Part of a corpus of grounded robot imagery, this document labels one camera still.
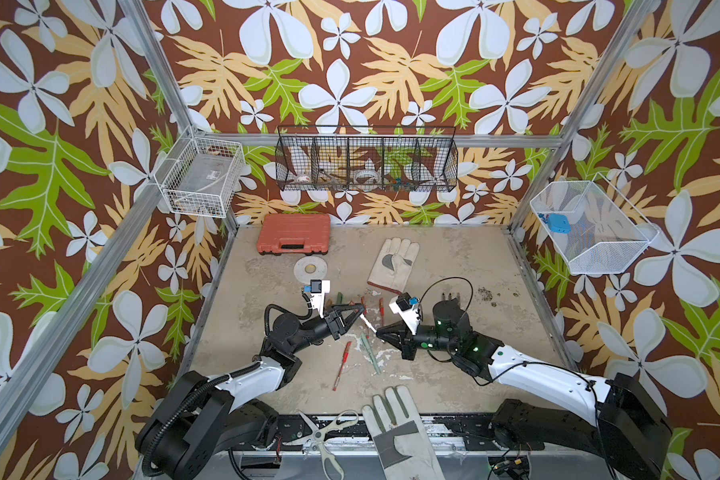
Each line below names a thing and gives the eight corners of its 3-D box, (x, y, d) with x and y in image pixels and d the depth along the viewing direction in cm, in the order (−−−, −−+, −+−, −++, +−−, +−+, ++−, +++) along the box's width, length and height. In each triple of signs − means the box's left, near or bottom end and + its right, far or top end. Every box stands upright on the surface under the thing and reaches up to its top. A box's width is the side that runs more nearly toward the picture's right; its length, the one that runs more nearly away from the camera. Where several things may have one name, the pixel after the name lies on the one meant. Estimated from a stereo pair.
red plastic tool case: (257, 257, 113) (253, 248, 109) (267, 222, 125) (264, 213, 121) (328, 257, 113) (327, 248, 109) (331, 222, 125) (330, 213, 121)
